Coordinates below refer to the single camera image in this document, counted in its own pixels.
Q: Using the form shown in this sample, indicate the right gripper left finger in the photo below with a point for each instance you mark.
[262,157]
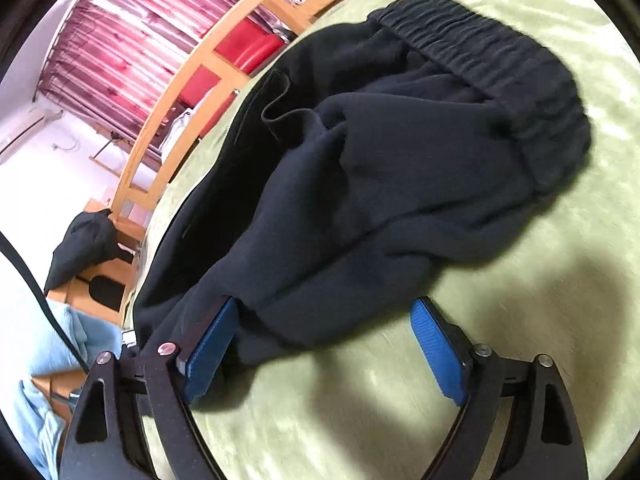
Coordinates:
[106,439]

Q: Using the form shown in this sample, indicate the light blue fleece garment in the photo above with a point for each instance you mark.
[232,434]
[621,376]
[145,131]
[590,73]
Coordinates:
[27,411]

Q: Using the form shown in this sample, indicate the black garment on bedpost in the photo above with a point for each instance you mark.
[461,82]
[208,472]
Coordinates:
[90,239]

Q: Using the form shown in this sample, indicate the green bed blanket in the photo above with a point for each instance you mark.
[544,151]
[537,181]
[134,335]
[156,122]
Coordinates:
[366,406]

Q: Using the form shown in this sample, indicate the red chair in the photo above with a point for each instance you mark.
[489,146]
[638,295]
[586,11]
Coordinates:
[247,48]

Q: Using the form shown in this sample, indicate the pink red curtain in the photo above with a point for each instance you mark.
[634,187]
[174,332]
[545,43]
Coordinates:
[113,59]

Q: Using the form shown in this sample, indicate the wooden bed frame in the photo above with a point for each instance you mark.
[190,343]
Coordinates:
[163,143]

